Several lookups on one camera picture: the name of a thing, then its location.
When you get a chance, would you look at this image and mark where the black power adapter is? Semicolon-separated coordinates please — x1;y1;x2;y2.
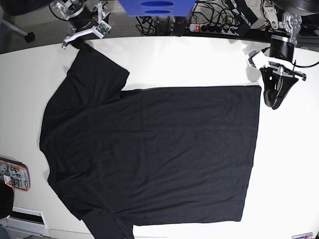
171;16;188;36

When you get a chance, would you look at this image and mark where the black chair seat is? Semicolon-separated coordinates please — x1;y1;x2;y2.
0;183;14;219

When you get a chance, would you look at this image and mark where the black T-shirt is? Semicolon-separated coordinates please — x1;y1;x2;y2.
39;44;261;239

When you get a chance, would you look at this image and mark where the blue plastic bin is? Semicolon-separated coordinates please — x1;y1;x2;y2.
118;0;195;17

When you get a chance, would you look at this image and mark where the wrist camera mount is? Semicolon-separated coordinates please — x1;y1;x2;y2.
61;1;112;49
246;49;268;70

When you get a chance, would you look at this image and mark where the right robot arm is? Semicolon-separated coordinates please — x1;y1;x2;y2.
49;0;97;28

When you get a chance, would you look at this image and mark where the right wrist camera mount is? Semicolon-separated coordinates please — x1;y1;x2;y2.
61;1;112;49

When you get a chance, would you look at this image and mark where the office chair base leg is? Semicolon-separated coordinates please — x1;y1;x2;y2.
0;18;35;43

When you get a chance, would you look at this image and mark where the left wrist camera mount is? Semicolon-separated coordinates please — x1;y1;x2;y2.
246;49;268;70

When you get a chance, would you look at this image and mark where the orange clear electronics case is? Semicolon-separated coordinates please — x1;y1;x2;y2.
0;157;30;192

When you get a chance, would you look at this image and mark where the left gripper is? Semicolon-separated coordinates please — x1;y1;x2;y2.
260;62;307;110

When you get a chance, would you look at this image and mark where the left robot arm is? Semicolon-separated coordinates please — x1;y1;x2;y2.
257;0;319;110

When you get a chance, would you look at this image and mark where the white power strip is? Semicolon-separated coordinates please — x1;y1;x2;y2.
189;23;239;36

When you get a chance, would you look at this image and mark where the white flat box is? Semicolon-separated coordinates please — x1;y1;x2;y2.
5;206;47;237

